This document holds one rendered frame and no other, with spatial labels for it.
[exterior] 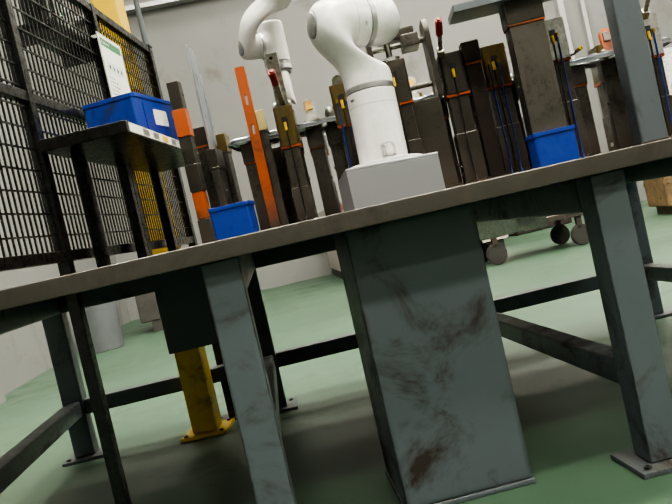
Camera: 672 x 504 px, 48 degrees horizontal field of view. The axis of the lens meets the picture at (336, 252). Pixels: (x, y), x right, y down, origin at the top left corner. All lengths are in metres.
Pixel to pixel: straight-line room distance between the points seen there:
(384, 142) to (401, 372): 0.54
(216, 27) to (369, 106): 9.66
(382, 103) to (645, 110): 0.73
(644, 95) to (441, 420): 1.01
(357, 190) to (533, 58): 0.65
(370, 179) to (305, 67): 9.57
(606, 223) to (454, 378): 0.48
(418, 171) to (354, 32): 0.37
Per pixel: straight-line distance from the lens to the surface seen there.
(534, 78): 2.10
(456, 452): 1.79
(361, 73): 1.84
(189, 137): 2.30
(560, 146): 1.97
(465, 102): 2.20
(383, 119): 1.81
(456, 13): 2.09
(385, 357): 1.71
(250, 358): 1.59
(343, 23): 1.85
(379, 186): 1.74
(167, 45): 11.42
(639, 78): 2.17
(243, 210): 1.94
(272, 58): 2.28
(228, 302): 1.58
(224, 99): 11.18
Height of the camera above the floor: 0.68
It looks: 2 degrees down
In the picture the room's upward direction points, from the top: 13 degrees counter-clockwise
